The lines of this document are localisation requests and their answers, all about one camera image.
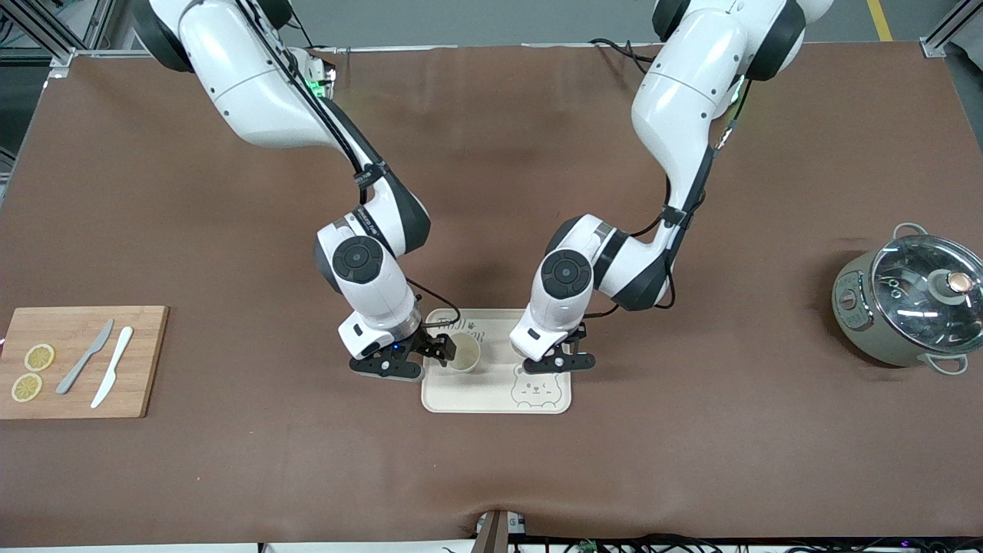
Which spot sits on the grey metal table bracket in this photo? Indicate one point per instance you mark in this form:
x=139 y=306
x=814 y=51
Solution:
x=491 y=534

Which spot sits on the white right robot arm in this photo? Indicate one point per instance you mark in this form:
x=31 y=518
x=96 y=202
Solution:
x=253 y=92

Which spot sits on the grey electric cooking pot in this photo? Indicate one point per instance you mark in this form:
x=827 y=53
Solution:
x=856 y=322

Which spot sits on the grey plastic knife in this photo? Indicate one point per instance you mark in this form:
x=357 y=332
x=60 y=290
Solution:
x=86 y=357

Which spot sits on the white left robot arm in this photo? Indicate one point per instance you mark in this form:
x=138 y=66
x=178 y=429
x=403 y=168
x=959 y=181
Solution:
x=691 y=92

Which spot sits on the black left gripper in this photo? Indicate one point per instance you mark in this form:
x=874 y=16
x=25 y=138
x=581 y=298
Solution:
x=578 y=335

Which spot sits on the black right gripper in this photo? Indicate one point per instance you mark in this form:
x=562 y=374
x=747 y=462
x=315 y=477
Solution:
x=427 y=342

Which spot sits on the wooden cutting board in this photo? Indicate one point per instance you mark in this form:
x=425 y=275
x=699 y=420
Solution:
x=142 y=369

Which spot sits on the brown table cover mat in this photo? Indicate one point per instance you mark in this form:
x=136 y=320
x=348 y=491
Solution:
x=491 y=461

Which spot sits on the aluminium frame profile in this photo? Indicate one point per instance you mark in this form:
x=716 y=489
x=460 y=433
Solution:
x=38 y=23
x=948 y=27

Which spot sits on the glass pot lid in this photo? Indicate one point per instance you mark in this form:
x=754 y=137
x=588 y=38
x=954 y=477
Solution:
x=906 y=307

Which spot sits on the lemon slice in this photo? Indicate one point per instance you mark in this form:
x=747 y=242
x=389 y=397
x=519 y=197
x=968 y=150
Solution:
x=39 y=357
x=27 y=387

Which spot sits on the white plastic knife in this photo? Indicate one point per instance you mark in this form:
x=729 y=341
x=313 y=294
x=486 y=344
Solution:
x=117 y=361

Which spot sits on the cream tray with bear print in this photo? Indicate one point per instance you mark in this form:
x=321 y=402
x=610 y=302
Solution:
x=468 y=395

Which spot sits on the white plastic cup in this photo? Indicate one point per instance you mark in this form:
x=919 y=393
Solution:
x=467 y=355

